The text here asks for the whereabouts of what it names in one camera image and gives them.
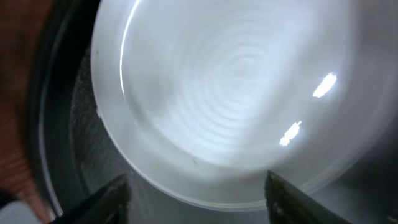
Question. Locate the grey round plate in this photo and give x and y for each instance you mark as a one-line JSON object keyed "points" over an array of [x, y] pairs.
{"points": [[202, 98]]}

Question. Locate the round black tray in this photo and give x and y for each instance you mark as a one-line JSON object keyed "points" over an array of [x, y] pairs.
{"points": [[72, 155]]}

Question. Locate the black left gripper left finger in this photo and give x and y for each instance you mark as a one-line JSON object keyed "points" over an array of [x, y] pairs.
{"points": [[109, 205]]}

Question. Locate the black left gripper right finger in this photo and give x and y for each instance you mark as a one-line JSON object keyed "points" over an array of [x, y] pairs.
{"points": [[286, 204]]}

